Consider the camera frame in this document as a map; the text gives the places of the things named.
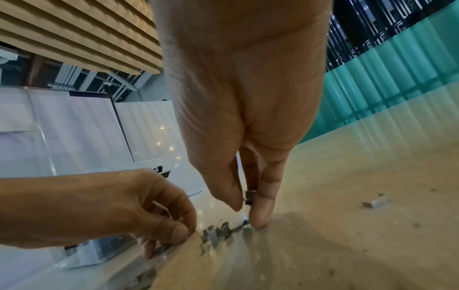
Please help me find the person's right hand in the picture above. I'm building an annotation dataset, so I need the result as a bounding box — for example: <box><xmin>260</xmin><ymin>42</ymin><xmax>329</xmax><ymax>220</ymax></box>
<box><xmin>150</xmin><ymin>0</ymin><xmax>335</xmax><ymax>230</ymax></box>

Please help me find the person's left hand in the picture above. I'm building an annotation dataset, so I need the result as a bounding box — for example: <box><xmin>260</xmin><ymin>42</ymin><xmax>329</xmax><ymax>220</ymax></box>
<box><xmin>0</xmin><ymin>168</ymin><xmax>198</xmax><ymax>260</ymax></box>

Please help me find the transparent storage box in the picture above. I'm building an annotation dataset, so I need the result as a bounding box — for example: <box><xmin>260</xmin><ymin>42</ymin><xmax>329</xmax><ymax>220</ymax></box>
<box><xmin>61</xmin><ymin>235</ymin><xmax>141</xmax><ymax>270</ymax></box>

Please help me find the pile of metal staple strips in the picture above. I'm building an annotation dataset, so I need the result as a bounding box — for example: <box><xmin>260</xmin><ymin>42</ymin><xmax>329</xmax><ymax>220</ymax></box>
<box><xmin>121</xmin><ymin>192</ymin><xmax>394</xmax><ymax>290</ymax></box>

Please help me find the black metal railing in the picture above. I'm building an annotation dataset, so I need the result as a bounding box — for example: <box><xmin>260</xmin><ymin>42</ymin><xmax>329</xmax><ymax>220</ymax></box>
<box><xmin>326</xmin><ymin>0</ymin><xmax>431</xmax><ymax>72</ymax></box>

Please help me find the green curtain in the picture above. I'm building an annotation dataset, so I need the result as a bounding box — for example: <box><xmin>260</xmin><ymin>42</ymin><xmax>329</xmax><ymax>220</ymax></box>
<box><xmin>301</xmin><ymin>2</ymin><xmax>459</xmax><ymax>142</ymax></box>

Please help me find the black window post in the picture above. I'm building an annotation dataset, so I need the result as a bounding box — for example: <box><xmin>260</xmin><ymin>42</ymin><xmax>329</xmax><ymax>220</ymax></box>
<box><xmin>102</xmin><ymin>84</ymin><xmax>137</xmax><ymax>162</ymax></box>

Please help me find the white security camera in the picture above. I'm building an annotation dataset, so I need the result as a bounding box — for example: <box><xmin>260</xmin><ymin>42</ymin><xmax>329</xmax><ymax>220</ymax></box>
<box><xmin>0</xmin><ymin>48</ymin><xmax>20</xmax><ymax>64</ymax></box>

